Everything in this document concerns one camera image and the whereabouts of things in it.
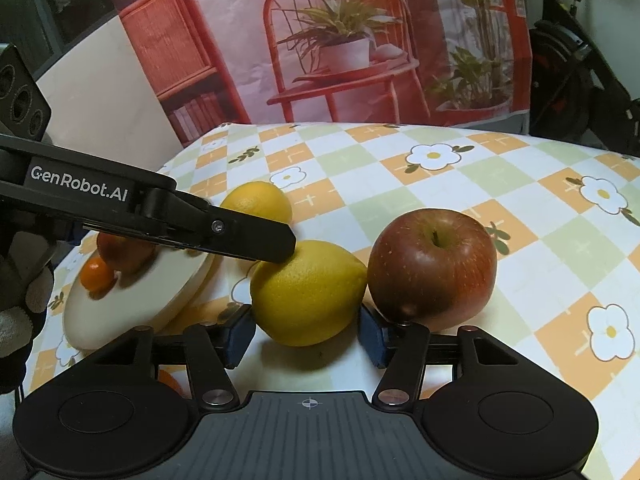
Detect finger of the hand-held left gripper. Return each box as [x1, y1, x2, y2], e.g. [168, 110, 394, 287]
[135, 187, 299, 265]

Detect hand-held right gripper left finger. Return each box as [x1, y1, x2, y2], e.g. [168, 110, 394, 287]
[90, 305, 257, 411]

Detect person's left hand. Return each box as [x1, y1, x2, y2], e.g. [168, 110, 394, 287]
[0, 230, 55, 397]

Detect bright red apple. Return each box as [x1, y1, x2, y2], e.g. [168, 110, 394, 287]
[96, 231, 157, 276]

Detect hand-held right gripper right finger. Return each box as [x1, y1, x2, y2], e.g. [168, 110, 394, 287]
[359, 305, 532, 408]

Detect dark red apple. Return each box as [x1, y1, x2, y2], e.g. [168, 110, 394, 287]
[367, 207, 499, 332]

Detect beige plate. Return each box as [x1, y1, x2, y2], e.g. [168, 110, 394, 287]
[62, 242, 217, 351]

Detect yellow lemon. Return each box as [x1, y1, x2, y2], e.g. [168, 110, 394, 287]
[249, 240, 369, 349]
[219, 181, 294, 227]

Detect black exercise bike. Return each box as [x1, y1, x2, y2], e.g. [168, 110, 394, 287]
[527, 0, 640, 157]

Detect printed pink backdrop cloth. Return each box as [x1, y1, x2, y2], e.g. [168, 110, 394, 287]
[97, 0, 532, 144]

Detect checkered floral tablecloth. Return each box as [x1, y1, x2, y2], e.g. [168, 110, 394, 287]
[25, 120, 640, 431]

